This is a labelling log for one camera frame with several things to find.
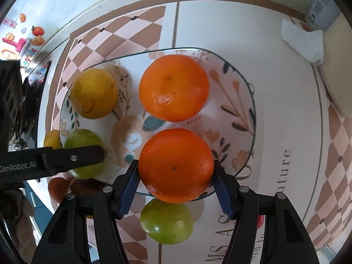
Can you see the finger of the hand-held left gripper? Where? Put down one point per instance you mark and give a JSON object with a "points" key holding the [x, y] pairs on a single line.
{"points": [[82, 155]]}

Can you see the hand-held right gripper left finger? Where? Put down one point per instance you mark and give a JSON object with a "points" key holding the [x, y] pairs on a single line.
{"points": [[128, 192]]}

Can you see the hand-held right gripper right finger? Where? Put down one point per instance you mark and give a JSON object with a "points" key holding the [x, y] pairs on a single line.
{"points": [[222, 192]]}

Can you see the green apple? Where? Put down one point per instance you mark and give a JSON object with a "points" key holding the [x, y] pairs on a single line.
{"points": [[165, 221], [82, 139]]}

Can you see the small yellow lemon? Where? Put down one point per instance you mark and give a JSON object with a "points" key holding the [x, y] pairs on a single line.
{"points": [[52, 140]]}

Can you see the reddish brown fruit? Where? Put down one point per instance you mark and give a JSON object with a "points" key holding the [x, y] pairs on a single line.
{"points": [[59, 191]]}

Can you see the red cherry tomato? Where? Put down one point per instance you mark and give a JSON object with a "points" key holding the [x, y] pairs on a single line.
{"points": [[260, 221]]}

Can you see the orange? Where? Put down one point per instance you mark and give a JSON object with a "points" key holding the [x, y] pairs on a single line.
{"points": [[173, 88], [176, 165]]}

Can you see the large yellow lemon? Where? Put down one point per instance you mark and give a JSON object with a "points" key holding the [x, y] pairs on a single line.
{"points": [[93, 93]]}

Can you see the floral ceramic plate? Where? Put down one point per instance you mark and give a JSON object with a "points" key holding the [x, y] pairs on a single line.
{"points": [[236, 101]]}

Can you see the person's left forearm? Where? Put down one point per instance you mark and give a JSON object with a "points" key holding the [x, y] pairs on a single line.
{"points": [[16, 220]]}

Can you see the black gas stove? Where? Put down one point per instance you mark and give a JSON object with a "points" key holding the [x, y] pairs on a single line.
{"points": [[30, 110]]}

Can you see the checkered table mat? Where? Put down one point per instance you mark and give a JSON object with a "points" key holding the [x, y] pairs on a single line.
{"points": [[220, 33]]}

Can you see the white tissue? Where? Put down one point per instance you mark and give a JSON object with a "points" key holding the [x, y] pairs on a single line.
{"points": [[302, 44]]}

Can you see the cream utensil holder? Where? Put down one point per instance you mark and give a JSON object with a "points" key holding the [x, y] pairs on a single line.
{"points": [[339, 68]]}

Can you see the group of colourful wall stickers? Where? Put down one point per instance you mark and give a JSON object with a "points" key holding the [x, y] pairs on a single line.
{"points": [[16, 44]]}

